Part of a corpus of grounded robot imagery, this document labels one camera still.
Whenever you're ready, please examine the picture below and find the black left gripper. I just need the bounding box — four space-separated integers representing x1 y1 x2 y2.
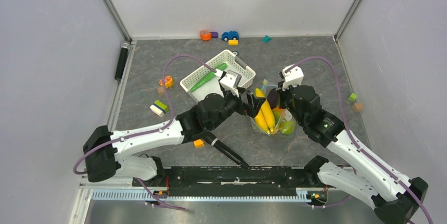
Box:
209 87 265 130

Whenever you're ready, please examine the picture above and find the yellow toy banana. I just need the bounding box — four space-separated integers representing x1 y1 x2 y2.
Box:
254 88 276 135

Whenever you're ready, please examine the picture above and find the purple toy eggplant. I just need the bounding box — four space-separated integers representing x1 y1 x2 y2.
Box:
266 89 279 110

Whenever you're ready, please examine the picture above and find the clear zip top bag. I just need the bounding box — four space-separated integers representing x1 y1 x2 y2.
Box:
250 80 297 138

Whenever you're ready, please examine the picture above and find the green toy pear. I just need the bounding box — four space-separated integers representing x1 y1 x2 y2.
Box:
278 120 296 135

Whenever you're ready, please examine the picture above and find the green toy cucumber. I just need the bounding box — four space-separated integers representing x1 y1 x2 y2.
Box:
190 63 228 92

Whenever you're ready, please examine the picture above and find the red green toy mango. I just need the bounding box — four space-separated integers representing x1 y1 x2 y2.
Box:
272 108 284 124

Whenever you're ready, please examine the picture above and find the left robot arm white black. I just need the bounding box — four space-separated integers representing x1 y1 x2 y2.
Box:
83 91 266 186

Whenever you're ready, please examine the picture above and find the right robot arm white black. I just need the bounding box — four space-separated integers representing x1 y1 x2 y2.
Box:
276 85 428 223

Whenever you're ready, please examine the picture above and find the white plastic basket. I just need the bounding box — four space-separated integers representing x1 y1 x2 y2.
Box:
180 49 256 104

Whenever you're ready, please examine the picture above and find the black microphone on table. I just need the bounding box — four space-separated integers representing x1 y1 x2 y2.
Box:
201 131 249 169

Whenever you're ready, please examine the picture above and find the lime green cube block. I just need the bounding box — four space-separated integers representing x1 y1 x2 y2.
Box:
348 93 358 102

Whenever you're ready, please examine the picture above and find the tan wooden cube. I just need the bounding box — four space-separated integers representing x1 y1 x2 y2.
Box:
352 102 364 112

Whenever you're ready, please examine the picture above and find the yellow lego brick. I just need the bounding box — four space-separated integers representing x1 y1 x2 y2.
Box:
228 40 239 46

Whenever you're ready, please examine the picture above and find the orange wedge block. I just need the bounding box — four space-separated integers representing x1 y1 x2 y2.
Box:
193 139 205 148

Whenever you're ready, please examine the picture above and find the teal triangular block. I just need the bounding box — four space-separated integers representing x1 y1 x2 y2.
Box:
263 35 271 43

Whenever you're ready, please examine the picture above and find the blue toy car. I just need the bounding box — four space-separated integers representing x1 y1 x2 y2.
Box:
221 31 239 42

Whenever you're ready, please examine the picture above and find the purple small block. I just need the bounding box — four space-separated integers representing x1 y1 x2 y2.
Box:
210 31 219 38

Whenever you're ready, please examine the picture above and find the orange tape roll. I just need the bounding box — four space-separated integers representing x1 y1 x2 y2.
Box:
199 30 212 41

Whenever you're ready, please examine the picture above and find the orange red round toy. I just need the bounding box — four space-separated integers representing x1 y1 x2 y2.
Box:
159 76 174 89

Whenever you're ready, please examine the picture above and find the small brown wooden block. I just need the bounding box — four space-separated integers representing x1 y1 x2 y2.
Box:
157 86 165 96

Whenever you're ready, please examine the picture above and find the green white lego stack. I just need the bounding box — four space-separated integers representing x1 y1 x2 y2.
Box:
150 100 169 117

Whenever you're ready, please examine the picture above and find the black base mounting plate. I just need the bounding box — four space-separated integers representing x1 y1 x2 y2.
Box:
144 166 325 197

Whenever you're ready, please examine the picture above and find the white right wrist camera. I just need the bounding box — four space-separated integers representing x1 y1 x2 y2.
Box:
278 65 304 91

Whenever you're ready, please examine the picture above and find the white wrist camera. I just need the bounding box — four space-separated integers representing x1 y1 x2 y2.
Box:
278 65 304 91
219 70 241 97

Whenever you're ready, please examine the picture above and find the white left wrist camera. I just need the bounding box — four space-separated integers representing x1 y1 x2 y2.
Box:
219 70 241 97

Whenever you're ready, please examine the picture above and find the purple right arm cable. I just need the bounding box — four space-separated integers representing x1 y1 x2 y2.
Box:
284 56 434 224

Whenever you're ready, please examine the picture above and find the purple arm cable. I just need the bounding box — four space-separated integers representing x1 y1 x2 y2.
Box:
284 56 434 224
72 53 224 212

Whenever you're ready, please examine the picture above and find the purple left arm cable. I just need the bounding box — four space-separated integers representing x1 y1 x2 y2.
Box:
72 53 224 212

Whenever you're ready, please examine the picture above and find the black microphone on rail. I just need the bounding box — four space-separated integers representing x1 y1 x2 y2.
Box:
114 41 131 81

